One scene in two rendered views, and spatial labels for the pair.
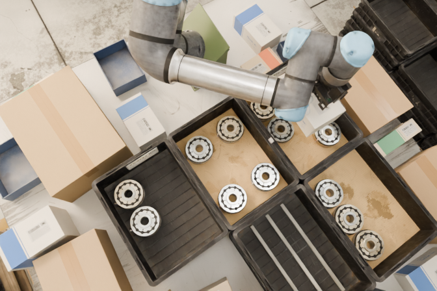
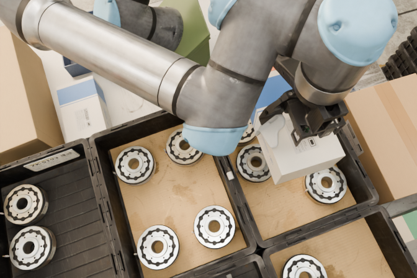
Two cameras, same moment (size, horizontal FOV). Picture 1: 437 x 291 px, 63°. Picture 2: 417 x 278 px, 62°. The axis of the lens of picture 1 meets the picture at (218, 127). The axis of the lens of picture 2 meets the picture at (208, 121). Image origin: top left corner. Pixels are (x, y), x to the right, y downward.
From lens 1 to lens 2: 0.52 m
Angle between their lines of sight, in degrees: 10
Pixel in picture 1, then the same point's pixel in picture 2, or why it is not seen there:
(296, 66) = (223, 43)
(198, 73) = (64, 32)
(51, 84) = not seen: outside the picture
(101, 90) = (57, 66)
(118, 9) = not seen: outside the picture
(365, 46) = (373, 16)
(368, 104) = (399, 154)
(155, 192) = (62, 210)
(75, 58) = not seen: hidden behind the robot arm
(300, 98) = (223, 110)
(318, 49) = (270, 12)
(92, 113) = (12, 88)
